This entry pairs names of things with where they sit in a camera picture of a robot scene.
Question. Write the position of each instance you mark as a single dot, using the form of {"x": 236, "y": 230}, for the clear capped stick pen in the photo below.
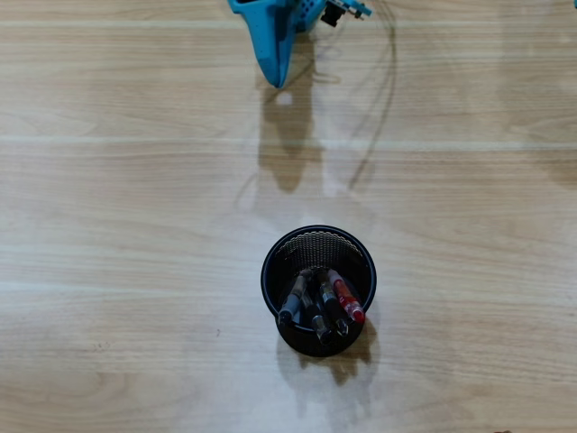
{"x": 321, "y": 329}

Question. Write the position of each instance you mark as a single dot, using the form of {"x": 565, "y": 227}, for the black mesh pen holder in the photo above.
{"x": 315, "y": 252}

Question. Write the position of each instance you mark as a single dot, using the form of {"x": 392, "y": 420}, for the blue mounted camera module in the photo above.
{"x": 345, "y": 9}

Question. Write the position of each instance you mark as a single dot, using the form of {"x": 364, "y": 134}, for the grey grip clear pen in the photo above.
{"x": 290, "y": 306}

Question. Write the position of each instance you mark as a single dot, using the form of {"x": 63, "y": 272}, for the black retractable pen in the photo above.
{"x": 331, "y": 306}

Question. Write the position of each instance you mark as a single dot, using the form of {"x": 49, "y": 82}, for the red white grip pen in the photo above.
{"x": 347, "y": 297}

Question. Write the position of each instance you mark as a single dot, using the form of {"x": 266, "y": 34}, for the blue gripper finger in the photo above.
{"x": 268, "y": 40}
{"x": 288, "y": 40}

